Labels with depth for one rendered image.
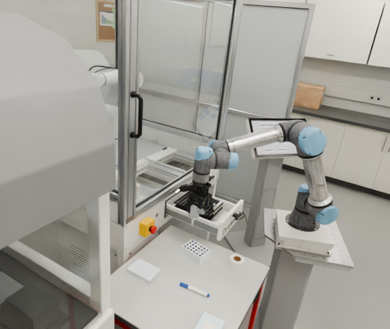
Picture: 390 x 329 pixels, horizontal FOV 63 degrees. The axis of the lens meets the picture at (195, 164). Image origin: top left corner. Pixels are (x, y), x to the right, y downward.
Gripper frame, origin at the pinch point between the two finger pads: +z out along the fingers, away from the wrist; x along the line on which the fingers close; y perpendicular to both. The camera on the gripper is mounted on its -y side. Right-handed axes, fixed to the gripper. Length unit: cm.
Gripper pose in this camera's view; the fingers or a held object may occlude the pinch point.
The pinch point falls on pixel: (192, 216)
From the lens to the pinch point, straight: 154.0
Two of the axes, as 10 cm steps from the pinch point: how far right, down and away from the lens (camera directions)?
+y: 7.6, 3.3, -5.5
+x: 6.4, -2.5, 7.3
